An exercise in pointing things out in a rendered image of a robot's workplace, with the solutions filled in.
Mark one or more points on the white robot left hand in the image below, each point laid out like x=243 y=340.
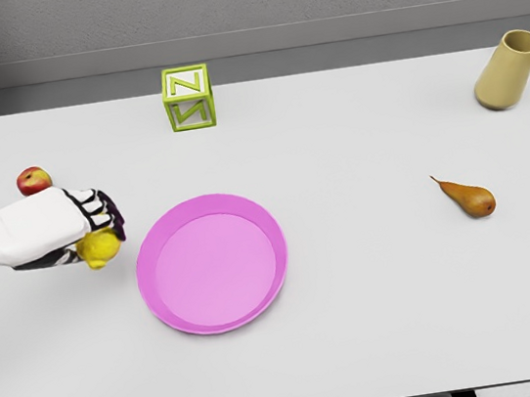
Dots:
x=41 y=220

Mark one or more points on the yellow lemon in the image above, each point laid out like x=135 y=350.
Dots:
x=98 y=249

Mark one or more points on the pink round plate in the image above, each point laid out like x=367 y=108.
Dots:
x=212 y=265

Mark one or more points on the red yellow apple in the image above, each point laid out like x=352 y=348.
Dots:
x=33 y=180

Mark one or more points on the green letter block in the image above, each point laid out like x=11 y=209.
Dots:
x=188 y=99

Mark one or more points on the brown pear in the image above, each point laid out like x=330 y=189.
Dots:
x=471 y=197

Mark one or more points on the tan cup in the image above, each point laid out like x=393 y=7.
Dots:
x=506 y=72

